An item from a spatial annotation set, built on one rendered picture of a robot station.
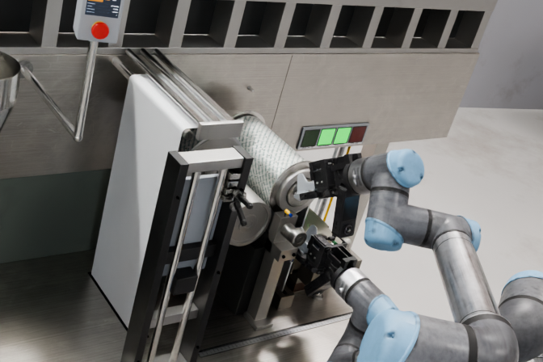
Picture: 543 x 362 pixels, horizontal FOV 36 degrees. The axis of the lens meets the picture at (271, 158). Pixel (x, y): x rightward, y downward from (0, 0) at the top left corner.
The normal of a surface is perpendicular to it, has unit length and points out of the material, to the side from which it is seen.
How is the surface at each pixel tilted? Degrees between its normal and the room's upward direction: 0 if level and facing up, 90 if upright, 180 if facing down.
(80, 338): 0
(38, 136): 90
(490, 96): 90
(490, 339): 11
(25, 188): 90
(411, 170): 51
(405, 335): 31
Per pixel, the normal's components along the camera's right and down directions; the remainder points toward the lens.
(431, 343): 0.21, -0.47
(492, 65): 0.43, 0.51
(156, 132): -0.80, 0.07
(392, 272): 0.25, -0.86
